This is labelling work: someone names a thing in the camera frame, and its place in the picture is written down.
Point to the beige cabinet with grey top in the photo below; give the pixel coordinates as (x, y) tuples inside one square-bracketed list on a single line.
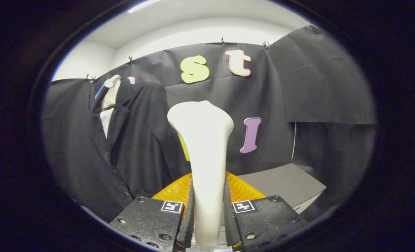
[(284, 183)]

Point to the white garment steamer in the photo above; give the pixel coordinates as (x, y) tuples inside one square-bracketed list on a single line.
[(205, 157)]

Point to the black backdrop cloth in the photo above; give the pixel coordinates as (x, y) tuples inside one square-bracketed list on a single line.
[(281, 94)]

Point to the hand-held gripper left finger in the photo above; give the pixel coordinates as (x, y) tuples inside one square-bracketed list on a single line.
[(148, 220)]

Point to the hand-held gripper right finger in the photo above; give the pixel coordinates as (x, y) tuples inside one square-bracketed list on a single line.
[(263, 218)]

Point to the black suit jacket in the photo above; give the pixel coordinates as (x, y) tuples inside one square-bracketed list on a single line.
[(141, 147)]

